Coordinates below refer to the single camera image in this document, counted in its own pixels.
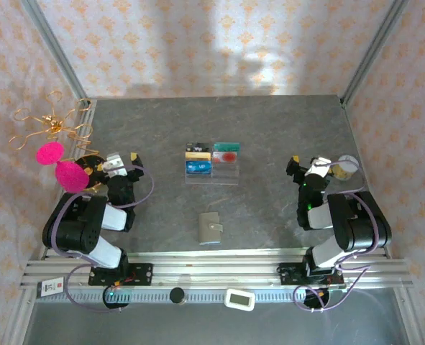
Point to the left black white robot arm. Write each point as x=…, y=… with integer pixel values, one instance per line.
x=72, y=223

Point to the white card with red circle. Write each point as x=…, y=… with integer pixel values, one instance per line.
x=226, y=157

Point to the grey aluminium frame post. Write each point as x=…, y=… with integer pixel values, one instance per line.
x=54, y=46
x=374, y=46

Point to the clear acrylic card stand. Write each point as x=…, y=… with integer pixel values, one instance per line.
x=226, y=174

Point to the blue VIP card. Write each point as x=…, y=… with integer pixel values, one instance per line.
x=198, y=167

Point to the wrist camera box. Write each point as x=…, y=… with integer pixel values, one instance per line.
x=317, y=166
x=114, y=165

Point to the black VIP card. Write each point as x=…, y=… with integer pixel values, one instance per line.
x=197, y=147

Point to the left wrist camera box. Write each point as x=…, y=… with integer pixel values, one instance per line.
x=114, y=165

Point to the grey card holder wallet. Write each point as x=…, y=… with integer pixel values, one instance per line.
x=210, y=228

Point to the white digital timer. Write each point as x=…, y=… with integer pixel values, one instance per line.
x=239, y=299

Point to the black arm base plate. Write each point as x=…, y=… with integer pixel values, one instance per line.
x=142, y=275
x=287, y=273

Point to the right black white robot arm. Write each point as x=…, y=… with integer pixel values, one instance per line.
x=356, y=223

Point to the gold card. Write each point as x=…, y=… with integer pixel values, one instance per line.
x=197, y=156

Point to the yellow white tape roll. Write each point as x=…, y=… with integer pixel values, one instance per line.
x=347, y=169

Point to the green card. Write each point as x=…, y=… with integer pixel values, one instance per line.
x=226, y=147

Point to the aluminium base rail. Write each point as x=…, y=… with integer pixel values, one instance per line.
x=215, y=267

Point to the black round knob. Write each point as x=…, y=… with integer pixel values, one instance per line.
x=177, y=295

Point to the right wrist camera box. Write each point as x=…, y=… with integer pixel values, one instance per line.
x=317, y=166

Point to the white label tag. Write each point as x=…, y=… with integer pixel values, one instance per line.
x=50, y=288

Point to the small pink puff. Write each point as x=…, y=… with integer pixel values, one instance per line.
x=49, y=154

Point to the large pink puff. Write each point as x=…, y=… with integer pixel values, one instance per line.
x=72, y=177

